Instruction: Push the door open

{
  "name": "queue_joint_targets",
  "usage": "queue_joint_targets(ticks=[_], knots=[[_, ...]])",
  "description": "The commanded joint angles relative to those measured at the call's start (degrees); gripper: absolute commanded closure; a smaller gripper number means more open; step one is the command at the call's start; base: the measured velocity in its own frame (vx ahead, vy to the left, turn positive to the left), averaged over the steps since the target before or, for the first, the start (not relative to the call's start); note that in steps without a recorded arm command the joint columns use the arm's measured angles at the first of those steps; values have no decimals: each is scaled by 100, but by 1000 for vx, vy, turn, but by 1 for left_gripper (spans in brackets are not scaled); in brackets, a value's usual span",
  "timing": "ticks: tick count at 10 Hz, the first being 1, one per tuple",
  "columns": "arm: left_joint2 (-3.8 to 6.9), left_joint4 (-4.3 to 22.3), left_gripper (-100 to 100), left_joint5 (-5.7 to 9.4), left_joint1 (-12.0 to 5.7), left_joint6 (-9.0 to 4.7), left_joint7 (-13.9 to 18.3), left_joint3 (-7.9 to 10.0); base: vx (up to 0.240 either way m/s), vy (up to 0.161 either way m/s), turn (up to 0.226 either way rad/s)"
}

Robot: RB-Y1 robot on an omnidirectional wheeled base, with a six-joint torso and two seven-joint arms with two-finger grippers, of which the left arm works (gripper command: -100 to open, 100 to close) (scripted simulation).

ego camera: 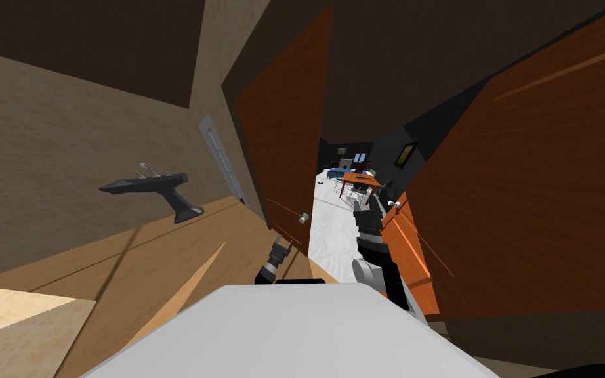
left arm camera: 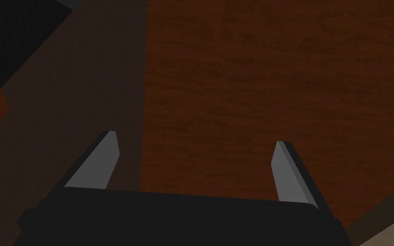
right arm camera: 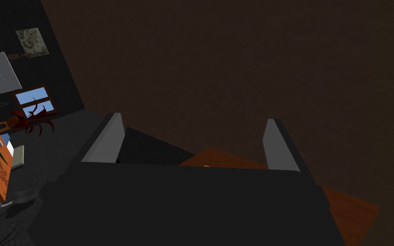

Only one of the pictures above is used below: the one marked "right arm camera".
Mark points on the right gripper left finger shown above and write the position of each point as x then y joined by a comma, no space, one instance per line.
106,143

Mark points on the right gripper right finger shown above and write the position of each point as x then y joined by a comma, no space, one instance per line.
279,150

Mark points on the grey-green wall picture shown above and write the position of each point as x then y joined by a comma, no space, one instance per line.
32,42

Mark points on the window with brown frame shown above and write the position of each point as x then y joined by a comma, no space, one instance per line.
33,95

